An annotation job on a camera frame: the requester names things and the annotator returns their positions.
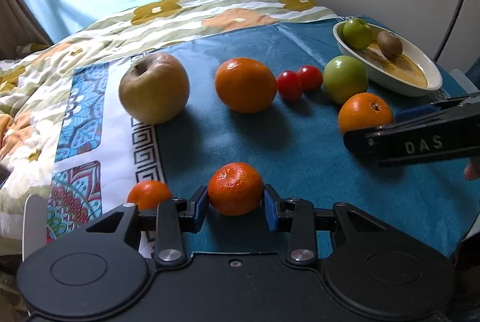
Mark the floral quilt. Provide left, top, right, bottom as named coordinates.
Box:
left=0, top=0, right=338, bottom=236

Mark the red cherry tomato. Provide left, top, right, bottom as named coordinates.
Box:
left=296, top=65, right=323, bottom=92
left=276, top=70, right=303, bottom=104

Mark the blue patterned blanket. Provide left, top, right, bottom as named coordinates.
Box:
left=47, top=16, right=480, bottom=259

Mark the small mandarin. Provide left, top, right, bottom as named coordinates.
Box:
left=207, top=162, right=264, bottom=216
left=127, top=179, right=173, bottom=211

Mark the brown curtain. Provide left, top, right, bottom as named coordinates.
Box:
left=0, top=0, right=53, bottom=60

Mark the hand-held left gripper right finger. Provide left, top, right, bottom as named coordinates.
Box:
left=264, top=185, right=387, bottom=266

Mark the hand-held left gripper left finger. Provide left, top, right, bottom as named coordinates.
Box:
left=86, top=186, right=209, bottom=267

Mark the white oval bowl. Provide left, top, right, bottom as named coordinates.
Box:
left=332, top=16, right=443, bottom=98

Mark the small green apple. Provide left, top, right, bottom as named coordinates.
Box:
left=342, top=17, right=375, bottom=50

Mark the large yellow-red apple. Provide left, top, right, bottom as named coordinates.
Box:
left=119, top=53, right=190, bottom=125

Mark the grey cable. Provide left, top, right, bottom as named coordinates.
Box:
left=435, top=0, right=471, bottom=62

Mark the brown kiwi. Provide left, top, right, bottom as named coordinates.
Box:
left=376, top=30, right=403, bottom=59

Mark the person's right hand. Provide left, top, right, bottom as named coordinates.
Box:
left=464, top=159, right=480, bottom=181

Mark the large green apple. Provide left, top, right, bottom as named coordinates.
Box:
left=323, top=55, right=369, bottom=106

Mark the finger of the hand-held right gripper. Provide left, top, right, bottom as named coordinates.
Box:
left=394, top=92, right=480, bottom=125
left=343, top=122, right=398, bottom=159

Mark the large orange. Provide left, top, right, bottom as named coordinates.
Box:
left=215, top=57, right=278, bottom=114
left=338, top=92, right=395, bottom=136

